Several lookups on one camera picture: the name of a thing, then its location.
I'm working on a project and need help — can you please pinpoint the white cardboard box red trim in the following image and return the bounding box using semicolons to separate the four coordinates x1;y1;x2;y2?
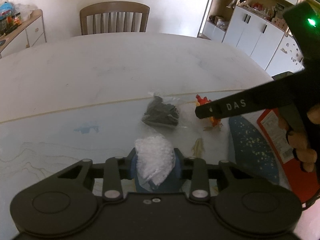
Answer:
257;109;319;203

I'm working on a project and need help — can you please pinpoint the low white side cabinet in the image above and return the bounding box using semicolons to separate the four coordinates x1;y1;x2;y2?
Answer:
1;9;47;58

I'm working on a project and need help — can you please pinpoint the bag of dark items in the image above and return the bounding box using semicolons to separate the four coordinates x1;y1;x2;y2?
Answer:
141;93;188;129

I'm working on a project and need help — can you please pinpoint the brown wooden chair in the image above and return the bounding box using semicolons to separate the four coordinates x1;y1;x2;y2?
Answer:
79;1;150;35

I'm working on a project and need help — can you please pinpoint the red orange toy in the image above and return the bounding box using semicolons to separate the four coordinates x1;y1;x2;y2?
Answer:
195;94;223;132

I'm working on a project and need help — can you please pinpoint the person's hand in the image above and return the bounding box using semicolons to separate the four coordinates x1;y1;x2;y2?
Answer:
278;106;318;173

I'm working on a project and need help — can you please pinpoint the white bubble wrap bag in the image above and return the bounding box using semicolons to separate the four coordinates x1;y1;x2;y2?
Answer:
135;134;176;192

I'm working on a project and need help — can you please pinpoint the white cabinet row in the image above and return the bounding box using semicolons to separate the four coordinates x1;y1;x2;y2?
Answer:
199;0;303;76

